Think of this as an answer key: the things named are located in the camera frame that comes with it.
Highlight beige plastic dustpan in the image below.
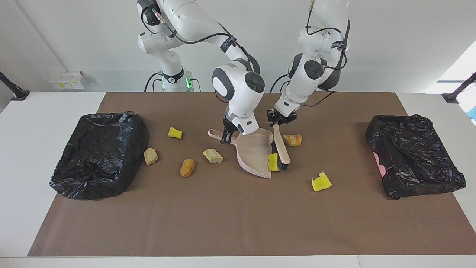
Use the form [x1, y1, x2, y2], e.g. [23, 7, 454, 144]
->
[208, 128, 274, 179]

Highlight brown table mat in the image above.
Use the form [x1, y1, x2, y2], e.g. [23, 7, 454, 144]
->
[28, 92, 476, 257]

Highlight notched yellow sponge piece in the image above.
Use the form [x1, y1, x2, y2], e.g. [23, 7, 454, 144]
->
[311, 172, 332, 192]

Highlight brown bread roll piece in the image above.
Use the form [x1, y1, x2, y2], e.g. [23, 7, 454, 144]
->
[180, 159, 196, 178]

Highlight black base cable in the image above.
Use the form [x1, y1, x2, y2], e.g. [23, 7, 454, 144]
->
[144, 72, 164, 93]
[270, 74, 291, 93]

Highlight black left base cable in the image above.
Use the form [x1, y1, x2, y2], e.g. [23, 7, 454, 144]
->
[270, 74, 291, 93]

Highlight black right base cable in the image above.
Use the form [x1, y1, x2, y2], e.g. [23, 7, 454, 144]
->
[144, 72, 164, 93]

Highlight black clamp stand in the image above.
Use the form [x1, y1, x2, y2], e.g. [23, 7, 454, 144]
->
[442, 72, 476, 104]
[0, 71, 30, 101]

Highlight striped orange bread piece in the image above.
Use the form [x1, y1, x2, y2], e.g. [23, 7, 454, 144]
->
[283, 134, 303, 147]

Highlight tan crumpled trash lump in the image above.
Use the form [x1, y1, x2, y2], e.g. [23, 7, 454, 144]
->
[144, 147, 159, 165]

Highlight pale crumpled trash lump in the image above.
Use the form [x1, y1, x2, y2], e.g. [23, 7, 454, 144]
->
[203, 149, 224, 164]

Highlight black bag lined pink bin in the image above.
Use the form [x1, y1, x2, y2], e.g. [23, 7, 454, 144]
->
[365, 114, 467, 200]

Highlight white wall socket box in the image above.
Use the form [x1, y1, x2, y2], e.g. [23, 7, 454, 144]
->
[48, 71, 89, 90]

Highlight beige hand brush black bristles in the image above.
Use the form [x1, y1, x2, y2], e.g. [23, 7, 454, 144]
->
[271, 123, 291, 172]

